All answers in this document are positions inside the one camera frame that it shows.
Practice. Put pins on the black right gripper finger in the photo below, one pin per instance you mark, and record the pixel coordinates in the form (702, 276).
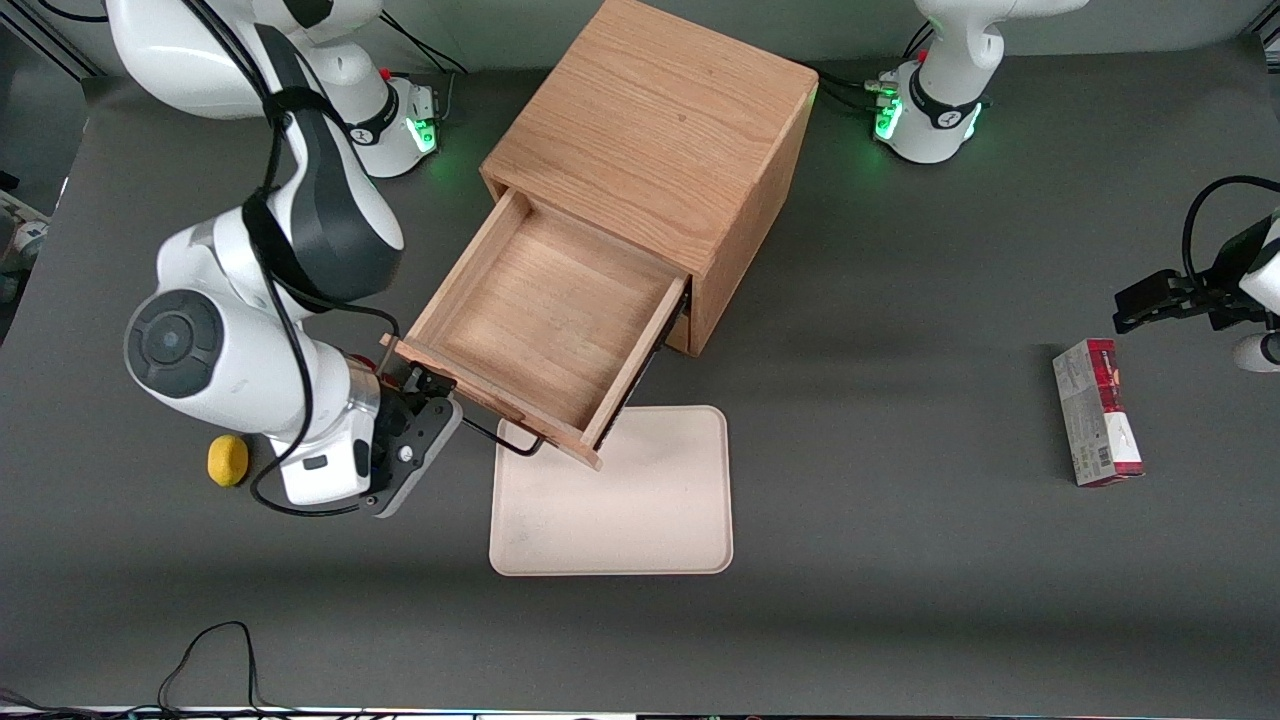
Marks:
(425, 383)

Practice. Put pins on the wooden drawer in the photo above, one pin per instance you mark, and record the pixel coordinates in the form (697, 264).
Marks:
(550, 320)

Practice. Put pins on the cream rectangular tray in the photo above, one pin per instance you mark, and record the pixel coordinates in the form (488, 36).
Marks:
(620, 510)

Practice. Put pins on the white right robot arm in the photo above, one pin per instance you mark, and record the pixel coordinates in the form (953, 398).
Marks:
(210, 350)

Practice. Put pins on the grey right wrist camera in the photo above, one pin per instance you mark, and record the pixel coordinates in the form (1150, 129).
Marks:
(420, 450)

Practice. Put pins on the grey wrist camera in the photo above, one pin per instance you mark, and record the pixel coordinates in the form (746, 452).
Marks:
(420, 450)
(1258, 353)

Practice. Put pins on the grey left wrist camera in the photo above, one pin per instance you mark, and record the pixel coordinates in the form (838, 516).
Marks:
(1258, 353)

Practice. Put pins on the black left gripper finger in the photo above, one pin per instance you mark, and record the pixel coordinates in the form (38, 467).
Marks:
(1230, 310)
(1145, 300)

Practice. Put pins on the yellow lemon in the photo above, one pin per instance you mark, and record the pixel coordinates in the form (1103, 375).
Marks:
(228, 460)

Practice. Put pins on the red plaid cardboard box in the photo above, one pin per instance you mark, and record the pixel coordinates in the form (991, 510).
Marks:
(1095, 420)

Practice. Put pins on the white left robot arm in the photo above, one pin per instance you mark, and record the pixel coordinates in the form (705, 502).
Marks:
(935, 110)

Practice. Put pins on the wooden drawer cabinet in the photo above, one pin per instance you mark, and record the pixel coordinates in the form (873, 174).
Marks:
(650, 120)

